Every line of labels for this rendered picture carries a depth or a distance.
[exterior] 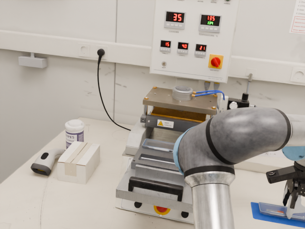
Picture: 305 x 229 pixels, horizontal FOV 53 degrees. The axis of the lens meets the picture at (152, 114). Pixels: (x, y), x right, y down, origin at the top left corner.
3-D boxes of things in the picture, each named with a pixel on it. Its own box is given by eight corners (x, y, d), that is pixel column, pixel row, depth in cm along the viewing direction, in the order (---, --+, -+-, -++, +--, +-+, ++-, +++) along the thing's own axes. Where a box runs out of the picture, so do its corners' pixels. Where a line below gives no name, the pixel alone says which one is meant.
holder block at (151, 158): (143, 145, 111) (144, 138, 110) (199, 154, 107) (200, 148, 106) (130, 168, 96) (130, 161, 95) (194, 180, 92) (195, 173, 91)
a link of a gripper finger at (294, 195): (295, 210, 105) (300, 186, 105) (291, 209, 106) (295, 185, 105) (291, 205, 110) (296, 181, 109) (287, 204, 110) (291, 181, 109)
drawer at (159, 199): (141, 151, 114) (142, 132, 111) (201, 162, 110) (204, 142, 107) (115, 200, 87) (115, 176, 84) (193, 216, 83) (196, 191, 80)
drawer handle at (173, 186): (130, 186, 87) (130, 175, 85) (182, 197, 84) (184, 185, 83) (127, 191, 85) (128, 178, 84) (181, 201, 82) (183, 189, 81)
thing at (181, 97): (154, 102, 140) (157, 74, 135) (224, 112, 134) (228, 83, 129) (141, 121, 117) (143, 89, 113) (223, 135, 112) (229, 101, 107)
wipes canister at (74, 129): (71, 144, 153) (70, 116, 147) (87, 147, 151) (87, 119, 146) (62, 152, 145) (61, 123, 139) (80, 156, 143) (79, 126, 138)
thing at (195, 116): (158, 108, 133) (160, 87, 129) (210, 115, 129) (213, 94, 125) (149, 123, 117) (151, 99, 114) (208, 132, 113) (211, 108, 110)
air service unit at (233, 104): (216, 120, 136) (221, 88, 131) (250, 126, 134) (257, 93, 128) (216, 125, 132) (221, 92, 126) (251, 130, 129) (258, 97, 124)
